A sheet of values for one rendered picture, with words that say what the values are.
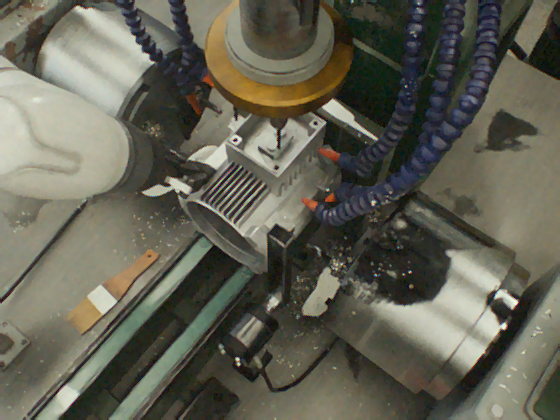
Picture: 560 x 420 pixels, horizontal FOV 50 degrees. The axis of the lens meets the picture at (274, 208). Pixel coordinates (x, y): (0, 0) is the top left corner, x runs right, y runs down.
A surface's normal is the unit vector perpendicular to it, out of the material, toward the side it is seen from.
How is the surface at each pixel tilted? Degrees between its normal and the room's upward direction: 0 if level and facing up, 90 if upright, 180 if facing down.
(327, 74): 0
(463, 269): 5
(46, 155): 74
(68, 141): 66
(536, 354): 0
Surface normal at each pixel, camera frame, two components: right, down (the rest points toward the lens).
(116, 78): -0.22, -0.15
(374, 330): -0.55, 0.42
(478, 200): 0.00, -0.44
